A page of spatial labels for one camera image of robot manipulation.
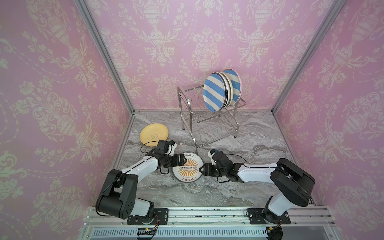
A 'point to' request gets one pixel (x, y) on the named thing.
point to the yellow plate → (154, 132)
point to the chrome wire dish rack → (206, 127)
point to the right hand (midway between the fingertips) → (201, 170)
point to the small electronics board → (146, 231)
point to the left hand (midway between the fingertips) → (181, 161)
